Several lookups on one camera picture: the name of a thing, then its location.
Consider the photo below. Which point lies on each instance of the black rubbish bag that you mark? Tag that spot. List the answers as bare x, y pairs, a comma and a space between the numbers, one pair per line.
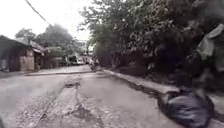
186, 107

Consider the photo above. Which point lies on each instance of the large leafy trees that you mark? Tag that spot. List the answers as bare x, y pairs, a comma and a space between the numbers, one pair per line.
150, 36

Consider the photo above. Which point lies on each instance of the white vehicle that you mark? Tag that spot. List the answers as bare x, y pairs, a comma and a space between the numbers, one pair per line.
80, 61

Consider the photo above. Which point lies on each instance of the concrete kerb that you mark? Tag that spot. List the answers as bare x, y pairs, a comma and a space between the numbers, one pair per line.
140, 83

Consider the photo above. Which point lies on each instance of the brown shack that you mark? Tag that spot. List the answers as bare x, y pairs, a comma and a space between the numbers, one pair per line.
18, 55

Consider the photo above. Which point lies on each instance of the grey concrete road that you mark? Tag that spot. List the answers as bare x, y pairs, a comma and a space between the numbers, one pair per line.
83, 100

